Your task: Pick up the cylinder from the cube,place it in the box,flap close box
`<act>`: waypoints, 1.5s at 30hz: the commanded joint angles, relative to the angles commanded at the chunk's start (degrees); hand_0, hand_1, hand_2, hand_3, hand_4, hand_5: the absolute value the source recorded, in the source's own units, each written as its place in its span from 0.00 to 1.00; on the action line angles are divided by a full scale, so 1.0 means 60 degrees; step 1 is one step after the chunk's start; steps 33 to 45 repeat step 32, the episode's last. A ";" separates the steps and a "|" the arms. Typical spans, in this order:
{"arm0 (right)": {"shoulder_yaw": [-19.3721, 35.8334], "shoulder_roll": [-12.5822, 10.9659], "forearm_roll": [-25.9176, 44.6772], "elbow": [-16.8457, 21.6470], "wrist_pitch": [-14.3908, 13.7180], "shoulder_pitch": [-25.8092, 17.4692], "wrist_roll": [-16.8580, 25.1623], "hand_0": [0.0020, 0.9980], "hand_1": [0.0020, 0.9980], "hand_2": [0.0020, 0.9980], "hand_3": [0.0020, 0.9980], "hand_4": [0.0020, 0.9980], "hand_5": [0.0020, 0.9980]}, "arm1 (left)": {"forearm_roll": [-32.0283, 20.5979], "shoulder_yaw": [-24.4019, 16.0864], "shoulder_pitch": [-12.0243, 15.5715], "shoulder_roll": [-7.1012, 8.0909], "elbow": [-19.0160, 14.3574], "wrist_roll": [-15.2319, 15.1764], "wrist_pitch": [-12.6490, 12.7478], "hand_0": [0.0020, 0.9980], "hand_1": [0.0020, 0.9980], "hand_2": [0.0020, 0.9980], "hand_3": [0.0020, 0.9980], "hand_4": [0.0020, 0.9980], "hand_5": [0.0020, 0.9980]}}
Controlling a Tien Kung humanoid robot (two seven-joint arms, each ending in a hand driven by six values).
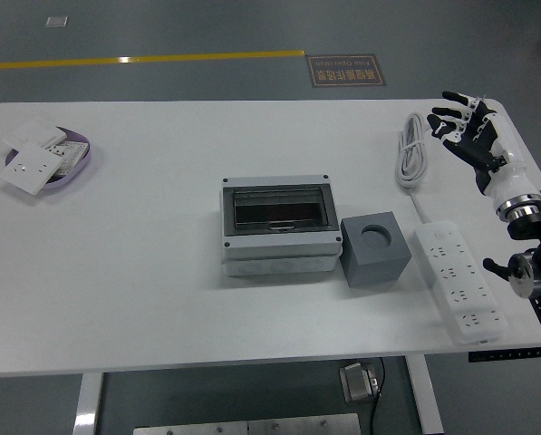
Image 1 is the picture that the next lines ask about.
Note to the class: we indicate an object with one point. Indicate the brown floor sign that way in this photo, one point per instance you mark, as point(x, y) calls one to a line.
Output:
point(347, 70)

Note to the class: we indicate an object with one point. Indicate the purple oval tray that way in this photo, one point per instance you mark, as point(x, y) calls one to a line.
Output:
point(66, 181)

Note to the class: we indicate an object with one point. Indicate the grey cube with round hole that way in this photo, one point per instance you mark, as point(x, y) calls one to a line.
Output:
point(370, 267)

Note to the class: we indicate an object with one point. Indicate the grey electrical box with lid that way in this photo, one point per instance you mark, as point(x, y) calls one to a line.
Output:
point(279, 249)

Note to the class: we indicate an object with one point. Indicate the white table leg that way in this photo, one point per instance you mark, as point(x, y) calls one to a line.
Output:
point(426, 399)
point(88, 403)

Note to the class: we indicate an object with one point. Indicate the small square floor plate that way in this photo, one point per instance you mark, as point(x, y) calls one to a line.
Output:
point(56, 21)

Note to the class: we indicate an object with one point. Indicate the yellow floor tape line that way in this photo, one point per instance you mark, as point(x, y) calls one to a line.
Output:
point(161, 59)

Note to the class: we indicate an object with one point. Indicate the grey metal foot pedal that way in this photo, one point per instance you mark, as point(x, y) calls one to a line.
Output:
point(358, 383)

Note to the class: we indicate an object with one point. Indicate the white power strip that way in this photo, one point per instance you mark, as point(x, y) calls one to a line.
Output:
point(460, 281)

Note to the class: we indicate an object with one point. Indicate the white multi-hole socket plate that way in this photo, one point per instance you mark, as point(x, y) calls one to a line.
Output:
point(73, 151)

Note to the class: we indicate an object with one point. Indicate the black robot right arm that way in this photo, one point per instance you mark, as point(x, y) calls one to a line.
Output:
point(528, 226)

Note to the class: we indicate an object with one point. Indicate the metal base plate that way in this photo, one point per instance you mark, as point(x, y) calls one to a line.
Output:
point(252, 427)

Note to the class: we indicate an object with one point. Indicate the large white wall socket panel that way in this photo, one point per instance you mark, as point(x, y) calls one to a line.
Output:
point(30, 167)

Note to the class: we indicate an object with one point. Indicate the white blank switch panel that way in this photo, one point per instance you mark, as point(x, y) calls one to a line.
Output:
point(34, 133)

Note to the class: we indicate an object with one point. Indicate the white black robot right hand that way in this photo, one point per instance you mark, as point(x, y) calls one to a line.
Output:
point(508, 176)

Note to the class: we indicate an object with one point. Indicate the black table control panel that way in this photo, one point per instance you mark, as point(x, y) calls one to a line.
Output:
point(505, 354)

